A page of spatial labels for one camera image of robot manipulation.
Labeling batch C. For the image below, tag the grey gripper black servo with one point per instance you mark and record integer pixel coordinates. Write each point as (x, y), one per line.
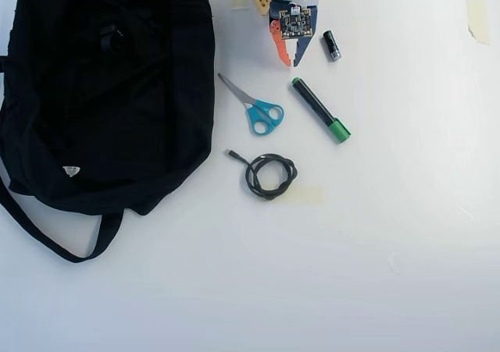
(283, 52)

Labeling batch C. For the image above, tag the black fabric bag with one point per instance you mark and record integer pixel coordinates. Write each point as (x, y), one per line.
(109, 114)

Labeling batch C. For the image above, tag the small black cylinder battery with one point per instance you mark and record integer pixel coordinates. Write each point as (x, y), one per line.
(332, 45)

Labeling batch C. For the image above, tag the black marker green cap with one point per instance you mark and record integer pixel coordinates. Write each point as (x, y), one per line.
(318, 108)

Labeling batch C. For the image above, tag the bare camera circuit board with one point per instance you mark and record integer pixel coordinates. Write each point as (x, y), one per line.
(296, 23)

